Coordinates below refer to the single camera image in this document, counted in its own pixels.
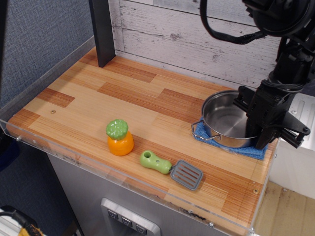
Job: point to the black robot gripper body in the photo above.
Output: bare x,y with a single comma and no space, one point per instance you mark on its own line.
270,104

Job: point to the yellow black object corner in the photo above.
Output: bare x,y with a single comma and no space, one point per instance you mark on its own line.
15,223

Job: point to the black left vertical post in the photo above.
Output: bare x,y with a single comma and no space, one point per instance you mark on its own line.
102,28

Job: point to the stainless steel pot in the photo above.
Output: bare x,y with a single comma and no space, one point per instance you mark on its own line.
223,122

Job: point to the orange green toy pineapple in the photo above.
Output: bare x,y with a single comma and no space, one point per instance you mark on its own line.
120,140

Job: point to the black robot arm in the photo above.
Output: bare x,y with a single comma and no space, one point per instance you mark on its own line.
293,21

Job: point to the silver button control panel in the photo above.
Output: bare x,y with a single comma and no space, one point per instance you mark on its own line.
129,219

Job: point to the clear acrylic edge guard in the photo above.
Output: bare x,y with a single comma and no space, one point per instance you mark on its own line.
69,118

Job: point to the green grey toy spatula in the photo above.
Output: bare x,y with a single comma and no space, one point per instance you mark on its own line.
182,172

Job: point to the folded blue towel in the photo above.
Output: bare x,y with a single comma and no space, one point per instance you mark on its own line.
248,151

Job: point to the silver toy kitchen cabinet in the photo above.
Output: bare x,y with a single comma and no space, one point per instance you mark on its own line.
174,208

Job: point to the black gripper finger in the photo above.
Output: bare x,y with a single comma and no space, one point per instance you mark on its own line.
268,135
252,128

